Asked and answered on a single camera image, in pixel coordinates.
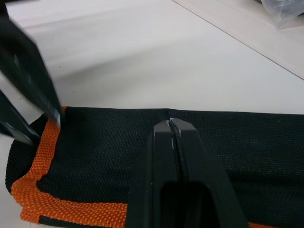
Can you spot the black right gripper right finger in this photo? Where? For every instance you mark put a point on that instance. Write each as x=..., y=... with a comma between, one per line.
x=204, y=166

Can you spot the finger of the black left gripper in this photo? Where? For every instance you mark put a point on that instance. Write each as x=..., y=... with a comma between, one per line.
x=16, y=126
x=28, y=71

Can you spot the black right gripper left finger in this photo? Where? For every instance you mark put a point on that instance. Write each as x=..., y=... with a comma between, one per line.
x=147, y=171

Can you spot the black orange-trimmed tool roll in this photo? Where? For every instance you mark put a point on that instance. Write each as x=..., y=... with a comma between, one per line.
x=95, y=154

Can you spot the clear plastic bag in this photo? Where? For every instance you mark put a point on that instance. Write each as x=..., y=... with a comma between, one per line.
x=287, y=12

